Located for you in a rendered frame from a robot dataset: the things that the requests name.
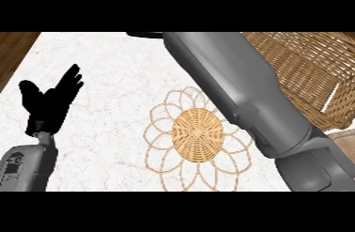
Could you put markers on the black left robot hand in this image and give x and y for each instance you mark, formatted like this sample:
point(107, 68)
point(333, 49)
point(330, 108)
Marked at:
point(47, 105)

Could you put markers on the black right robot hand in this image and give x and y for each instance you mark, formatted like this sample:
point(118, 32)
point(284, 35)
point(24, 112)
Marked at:
point(146, 34)

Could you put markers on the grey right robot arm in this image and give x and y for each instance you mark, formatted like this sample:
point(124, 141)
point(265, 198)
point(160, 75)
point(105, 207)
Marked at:
point(249, 101)

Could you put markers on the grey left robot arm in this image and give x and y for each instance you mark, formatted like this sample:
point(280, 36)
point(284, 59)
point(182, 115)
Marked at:
point(24, 167)

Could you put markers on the woven flower-shaped placemat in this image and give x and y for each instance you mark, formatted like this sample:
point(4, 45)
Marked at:
point(197, 135)

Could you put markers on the wicker basket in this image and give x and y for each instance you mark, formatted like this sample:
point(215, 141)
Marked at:
point(309, 76)

